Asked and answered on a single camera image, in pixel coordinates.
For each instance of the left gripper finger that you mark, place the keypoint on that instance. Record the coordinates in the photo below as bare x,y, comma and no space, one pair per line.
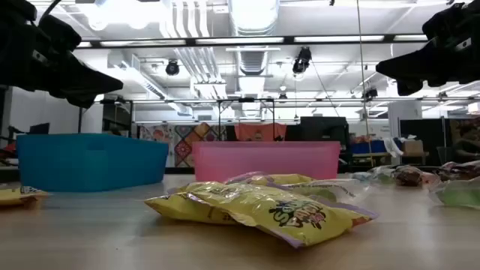
84,102
86,84

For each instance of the black bar with light strips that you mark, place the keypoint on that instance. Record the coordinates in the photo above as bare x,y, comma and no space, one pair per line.
191,41

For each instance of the small black monitor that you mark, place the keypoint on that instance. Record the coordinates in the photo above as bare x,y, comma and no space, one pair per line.
39,128

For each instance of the yellow Sour Patch candy pack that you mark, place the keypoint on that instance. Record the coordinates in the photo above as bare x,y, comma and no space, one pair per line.
281,217
176,208
18,195
285,179

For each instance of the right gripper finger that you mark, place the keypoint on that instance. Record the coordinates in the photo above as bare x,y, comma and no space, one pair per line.
412,63
410,87

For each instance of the brown Snickers candy bar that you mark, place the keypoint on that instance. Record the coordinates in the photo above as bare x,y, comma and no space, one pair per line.
408,176
457,170

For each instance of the orange hanging cloth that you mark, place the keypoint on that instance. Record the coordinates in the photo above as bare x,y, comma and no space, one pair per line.
247,132

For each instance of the person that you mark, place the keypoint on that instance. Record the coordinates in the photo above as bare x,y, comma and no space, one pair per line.
468,152

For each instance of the brown cardboard box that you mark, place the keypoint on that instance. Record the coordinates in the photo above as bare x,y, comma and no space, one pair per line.
413,147

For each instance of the black ceiling spotlight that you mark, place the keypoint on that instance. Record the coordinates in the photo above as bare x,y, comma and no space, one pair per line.
172,68

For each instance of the blue plastic bin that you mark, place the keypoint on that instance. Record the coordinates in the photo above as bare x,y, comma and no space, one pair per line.
90,165

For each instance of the colourful patterned quilt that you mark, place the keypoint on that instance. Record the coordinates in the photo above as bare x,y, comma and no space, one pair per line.
183,146

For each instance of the black hanging camera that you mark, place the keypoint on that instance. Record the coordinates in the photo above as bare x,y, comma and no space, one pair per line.
302,62

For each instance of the white cloth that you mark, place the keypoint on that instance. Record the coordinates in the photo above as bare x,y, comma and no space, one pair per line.
393,146

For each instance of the large black monitor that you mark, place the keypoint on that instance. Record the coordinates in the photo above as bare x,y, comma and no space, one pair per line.
322,129

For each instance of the blue background crate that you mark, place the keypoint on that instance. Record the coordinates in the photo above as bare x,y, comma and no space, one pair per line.
369,147

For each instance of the silver ventilation duct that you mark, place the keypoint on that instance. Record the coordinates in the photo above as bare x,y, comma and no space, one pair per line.
253,15

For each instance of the dark partition panel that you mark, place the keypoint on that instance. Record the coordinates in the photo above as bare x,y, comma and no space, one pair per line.
431,131

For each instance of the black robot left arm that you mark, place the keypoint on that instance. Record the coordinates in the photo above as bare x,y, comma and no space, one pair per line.
17,9

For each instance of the pink plastic bin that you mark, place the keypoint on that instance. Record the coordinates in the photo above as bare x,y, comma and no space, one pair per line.
266,161

